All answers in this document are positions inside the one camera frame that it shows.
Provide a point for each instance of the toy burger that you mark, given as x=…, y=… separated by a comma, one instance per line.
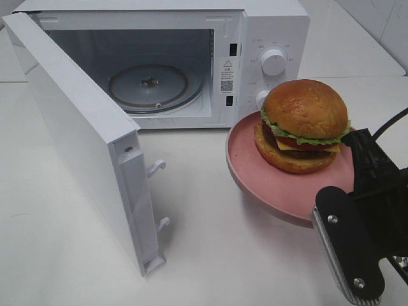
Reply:
x=302, y=124

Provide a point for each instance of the white microwave oven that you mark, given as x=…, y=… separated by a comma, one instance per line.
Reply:
x=106, y=37

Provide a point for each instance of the white warning label sticker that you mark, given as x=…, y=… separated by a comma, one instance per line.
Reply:
x=227, y=70

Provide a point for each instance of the upper white microwave knob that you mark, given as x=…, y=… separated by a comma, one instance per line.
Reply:
x=273, y=61

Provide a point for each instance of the lower white microwave knob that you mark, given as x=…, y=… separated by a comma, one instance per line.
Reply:
x=260, y=98

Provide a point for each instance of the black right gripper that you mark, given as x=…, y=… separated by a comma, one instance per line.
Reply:
x=378, y=218

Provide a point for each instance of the white microwave knob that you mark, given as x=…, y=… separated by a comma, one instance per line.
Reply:
x=260, y=98
x=273, y=61

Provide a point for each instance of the glass microwave turntable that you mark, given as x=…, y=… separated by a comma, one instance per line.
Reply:
x=154, y=88

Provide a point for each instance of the white microwave door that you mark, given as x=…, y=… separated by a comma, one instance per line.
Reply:
x=96, y=138

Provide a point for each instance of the pink round plate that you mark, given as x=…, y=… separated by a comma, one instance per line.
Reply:
x=287, y=196

